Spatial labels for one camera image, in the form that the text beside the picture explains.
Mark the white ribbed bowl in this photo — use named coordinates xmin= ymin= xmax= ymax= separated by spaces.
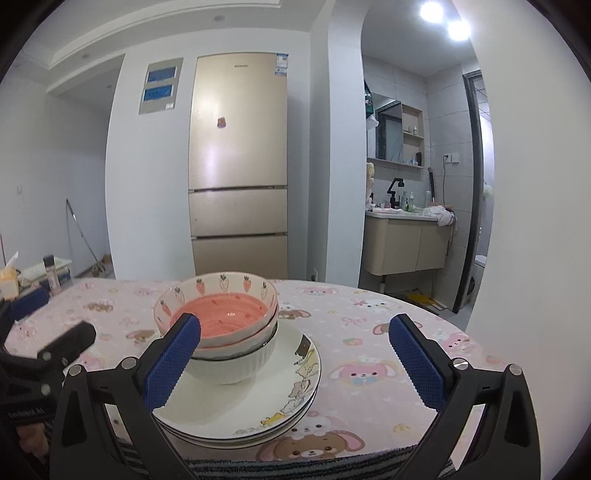
xmin=185 ymin=318 xmax=278 ymax=385

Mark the bathroom mirror cabinet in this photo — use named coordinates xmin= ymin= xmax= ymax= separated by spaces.
xmin=366 ymin=91 xmax=425 ymax=169

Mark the black faucet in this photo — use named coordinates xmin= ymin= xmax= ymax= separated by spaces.
xmin=386 ymin=178 xmax=405 ymax=209

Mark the black capped spice bottle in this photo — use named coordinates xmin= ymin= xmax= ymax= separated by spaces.
xmin=42 ymin=255 xmax=64 ymax=296

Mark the white toilet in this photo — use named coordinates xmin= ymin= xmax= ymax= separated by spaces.
xmin=470 ymin=255 xmax=488 ymax=297

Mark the grey wall electrical panel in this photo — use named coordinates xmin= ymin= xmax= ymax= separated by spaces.
xmin=139 ymin=56 xmax=184 ymax=115

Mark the white crumpled cloth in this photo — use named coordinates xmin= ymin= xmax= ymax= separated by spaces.
xmin=424 ymin=205 xmax=456 ymax=227

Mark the yellow toast tissue box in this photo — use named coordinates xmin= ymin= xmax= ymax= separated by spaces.
xmin=0 ymin=251 xmax=22 ymax=301

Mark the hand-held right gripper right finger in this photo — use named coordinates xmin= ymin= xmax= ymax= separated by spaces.
xmin=389 ymin=314 xmax=542 ymax=480

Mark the metal handled broom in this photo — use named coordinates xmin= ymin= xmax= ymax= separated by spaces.
xmin=65 ymin=198 xmax=114 ymax=278

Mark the yellow black floor mat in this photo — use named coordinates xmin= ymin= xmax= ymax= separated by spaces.
xmin=405 ymin=290 xmax=447 ymax=311

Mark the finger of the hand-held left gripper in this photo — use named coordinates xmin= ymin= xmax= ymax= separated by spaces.
xmin=36 ymin=322 xmax=97 ymax=376
xmin=0 ymin=287 xmax=51 ymax=344

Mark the pink cartoon print tablecloth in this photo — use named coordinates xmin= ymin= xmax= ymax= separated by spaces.
xmin=0 ymin=277 xmax=509 ymax=462

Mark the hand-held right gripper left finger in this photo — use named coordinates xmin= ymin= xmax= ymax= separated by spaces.
xmin=50 ymin=312 xmax=203 ymax=480

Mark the gold refrigerator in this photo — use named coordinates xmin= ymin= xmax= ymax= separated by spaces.
xmin=188 ymin=52 xmax=291 ymax=282

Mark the beige vanity cabinet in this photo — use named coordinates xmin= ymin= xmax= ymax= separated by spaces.
xmin=362 ymin=210 xmax=456 ymax=278

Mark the person's left hand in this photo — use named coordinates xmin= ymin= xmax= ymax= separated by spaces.
xmin=18 ymin=422 xmax=49 ymax=457

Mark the black door frame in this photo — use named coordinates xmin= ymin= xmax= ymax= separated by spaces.
xmin=454 ymin=69 xmax=486 ymax=315

